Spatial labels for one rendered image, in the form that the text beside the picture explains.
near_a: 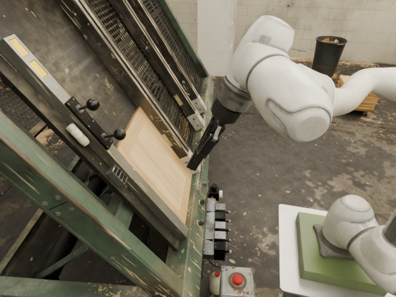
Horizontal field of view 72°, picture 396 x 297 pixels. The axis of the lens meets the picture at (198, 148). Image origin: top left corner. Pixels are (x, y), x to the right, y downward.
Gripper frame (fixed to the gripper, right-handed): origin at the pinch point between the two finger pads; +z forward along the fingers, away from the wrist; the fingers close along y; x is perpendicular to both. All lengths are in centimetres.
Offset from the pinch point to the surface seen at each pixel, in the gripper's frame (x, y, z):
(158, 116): -16, -52, 25
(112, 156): -23.9, -9.3, 20.6
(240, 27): 56, -570, 61
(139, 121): -23, -42, 25
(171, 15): -44, -196, 15
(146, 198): -6.5, -9.8, 34.7
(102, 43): -49, -51, 3
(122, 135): -22.5, -5.8, 7.3
